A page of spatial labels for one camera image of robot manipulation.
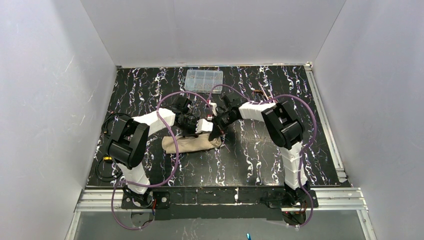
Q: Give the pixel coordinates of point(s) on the aluminium frame rail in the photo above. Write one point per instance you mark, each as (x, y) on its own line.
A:
(328, 198)

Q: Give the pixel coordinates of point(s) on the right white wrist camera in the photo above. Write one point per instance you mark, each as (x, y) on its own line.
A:
(213, 107)

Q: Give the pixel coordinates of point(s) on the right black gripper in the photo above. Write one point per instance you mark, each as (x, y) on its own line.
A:
(216, 127)

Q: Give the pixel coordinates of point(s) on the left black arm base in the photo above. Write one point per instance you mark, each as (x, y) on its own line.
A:
(154, 199)

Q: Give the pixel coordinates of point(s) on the beige cloth napkin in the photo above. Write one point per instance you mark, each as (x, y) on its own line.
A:
(189, 144)

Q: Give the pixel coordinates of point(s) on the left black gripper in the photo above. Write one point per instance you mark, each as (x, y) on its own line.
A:
(190, 129)

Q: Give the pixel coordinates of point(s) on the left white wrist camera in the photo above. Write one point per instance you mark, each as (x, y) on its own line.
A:
(204, 126)

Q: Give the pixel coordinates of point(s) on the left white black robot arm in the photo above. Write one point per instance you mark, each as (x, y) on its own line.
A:
(128, 138)

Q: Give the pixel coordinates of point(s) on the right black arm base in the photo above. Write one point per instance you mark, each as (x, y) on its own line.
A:
(277, 198)

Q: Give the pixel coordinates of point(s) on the clear plastic screw box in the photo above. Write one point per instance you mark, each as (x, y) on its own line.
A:
(202, 81)

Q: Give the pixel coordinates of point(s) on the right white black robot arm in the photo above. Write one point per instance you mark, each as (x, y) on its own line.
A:
(282, 123)

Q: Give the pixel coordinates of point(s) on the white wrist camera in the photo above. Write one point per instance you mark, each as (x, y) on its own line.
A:
(213, 107)
(204, 126)

